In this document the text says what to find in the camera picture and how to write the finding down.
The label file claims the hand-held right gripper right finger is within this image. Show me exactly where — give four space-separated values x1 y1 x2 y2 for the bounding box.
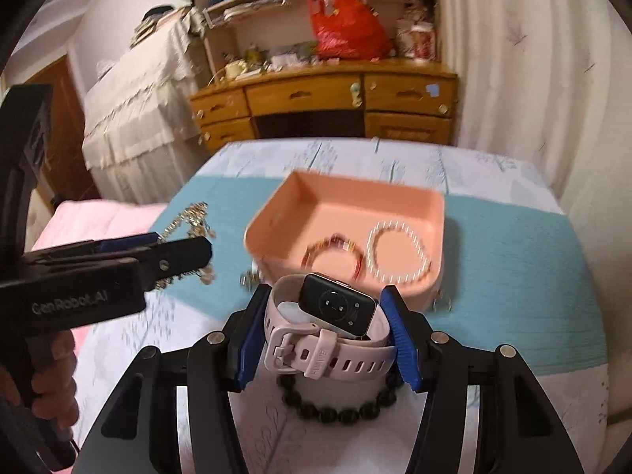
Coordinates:
379 285 584 474

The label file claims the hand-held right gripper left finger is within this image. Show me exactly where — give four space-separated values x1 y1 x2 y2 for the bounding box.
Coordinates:
81 284 271 474

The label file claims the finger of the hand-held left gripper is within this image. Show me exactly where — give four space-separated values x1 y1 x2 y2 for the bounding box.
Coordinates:
134 236 214 290
22 233 161 263

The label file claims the gold chain necklace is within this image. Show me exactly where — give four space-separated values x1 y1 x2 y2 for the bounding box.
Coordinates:
158 201 262 290

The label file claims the pink strap smart watch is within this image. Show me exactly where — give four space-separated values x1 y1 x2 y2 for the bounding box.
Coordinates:
264 273 398 381

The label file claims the pink rectangular tray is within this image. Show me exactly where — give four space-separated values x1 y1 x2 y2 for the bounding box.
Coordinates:
243 170 448 313

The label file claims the person's left hand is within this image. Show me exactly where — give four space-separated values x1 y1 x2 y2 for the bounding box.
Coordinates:
27 328 81 428

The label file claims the pink blanket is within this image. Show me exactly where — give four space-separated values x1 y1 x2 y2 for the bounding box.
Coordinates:
30 200 167 254

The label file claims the white cloth-covered cabinet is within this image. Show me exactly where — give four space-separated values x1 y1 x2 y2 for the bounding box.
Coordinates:
81 15 207 203

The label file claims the brown wooden door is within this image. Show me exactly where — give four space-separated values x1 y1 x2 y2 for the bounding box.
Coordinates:
22 54 102 203

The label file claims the wooden desk with drawers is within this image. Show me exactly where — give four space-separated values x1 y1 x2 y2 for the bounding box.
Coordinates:
190 71 460 154

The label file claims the wooden shelf hutch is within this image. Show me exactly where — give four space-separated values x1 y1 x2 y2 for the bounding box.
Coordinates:
190 0 442 79

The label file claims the dark clutter pile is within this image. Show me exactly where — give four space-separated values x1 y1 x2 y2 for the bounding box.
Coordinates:
129 5 175 45

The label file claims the red plastic bag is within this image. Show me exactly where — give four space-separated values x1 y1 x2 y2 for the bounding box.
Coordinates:
308 0 394 61

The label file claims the white curtain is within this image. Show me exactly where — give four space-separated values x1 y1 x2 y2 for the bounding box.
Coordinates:
437 0 632 238

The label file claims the pink and white package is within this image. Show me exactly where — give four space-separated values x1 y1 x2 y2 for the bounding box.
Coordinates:
395 5 438 61

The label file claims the black bead bracelet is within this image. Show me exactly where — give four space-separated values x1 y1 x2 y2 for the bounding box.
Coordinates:
276 372 401 425

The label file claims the white pearl bracelet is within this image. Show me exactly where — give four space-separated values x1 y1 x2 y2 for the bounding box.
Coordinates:
365 220 431 284

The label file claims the red bead bracelet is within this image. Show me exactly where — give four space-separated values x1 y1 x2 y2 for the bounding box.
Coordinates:
301 234 366 282

